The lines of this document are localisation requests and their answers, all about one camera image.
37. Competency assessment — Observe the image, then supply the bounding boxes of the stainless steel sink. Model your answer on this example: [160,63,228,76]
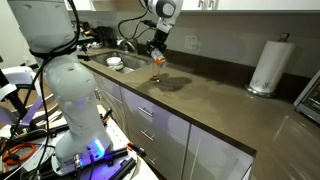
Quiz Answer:
[89,51,151,75]

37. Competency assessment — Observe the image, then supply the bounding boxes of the tall clear drinking glass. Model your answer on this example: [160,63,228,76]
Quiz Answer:
[148,59,163,84]

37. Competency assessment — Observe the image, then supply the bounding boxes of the white bowl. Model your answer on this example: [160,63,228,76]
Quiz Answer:
[106,56,125,71]

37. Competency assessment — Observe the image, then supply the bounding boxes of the orange black screwdriver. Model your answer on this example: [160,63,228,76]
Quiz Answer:
[126,141,148,158]

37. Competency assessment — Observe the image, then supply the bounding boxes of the white switch outlet plate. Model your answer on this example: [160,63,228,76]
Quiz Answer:
[184,34,199,51]

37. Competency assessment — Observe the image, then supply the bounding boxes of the chrome faucet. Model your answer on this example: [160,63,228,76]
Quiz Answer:
[116,38,138,54]

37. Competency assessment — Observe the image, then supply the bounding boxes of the white upper cabinets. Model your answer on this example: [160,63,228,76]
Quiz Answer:
[64,0,320,14]

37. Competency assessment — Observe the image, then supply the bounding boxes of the metal paper towel holder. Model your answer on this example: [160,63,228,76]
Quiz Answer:
[245,32,292,99]

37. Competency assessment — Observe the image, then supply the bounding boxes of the grey lower cabinet run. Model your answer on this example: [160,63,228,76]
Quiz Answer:
[87,69,256,180]

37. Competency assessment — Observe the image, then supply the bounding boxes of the black coffee machine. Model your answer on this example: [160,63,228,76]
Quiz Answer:
[95,25,114,48]

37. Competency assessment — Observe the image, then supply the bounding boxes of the black aluminium bar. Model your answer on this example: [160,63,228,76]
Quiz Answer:
[94,148,129,164]
[108,157,138,180]

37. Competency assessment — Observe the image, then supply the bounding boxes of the white curved frame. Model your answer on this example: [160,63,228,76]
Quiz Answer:
[0,65,46,129]

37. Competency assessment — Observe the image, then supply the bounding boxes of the silver drawer handle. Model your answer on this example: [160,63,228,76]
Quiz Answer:
[139,129,156,142]
[137,106,155,118]
[145,154,157,166]

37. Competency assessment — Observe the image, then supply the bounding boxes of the orange cable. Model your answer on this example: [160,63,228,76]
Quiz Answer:
[2,142,37,166]

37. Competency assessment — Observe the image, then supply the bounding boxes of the silver toaster oven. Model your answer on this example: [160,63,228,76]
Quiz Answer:
[293,68,320,125]

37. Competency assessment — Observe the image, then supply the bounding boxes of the orange-capped drink bottle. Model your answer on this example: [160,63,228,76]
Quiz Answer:
[149,48,168,68]

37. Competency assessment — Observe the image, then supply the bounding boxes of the black red hand tool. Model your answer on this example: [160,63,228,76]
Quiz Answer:
[101,107,114,128]

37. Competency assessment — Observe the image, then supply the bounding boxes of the white perforated robot table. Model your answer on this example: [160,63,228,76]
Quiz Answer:
[49,104,159,180]

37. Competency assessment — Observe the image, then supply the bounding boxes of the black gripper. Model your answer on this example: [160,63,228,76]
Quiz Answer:
[145,30,168,56]

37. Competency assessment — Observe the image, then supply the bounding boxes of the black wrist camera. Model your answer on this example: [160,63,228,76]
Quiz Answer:
[141,19,158,29]

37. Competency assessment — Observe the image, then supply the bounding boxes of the white paper towel roll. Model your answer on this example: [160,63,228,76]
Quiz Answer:
[249,39,296,94]

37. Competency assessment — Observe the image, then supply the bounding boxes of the silver vertical cabinet handle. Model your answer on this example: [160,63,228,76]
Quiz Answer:
[93,87,103,101]

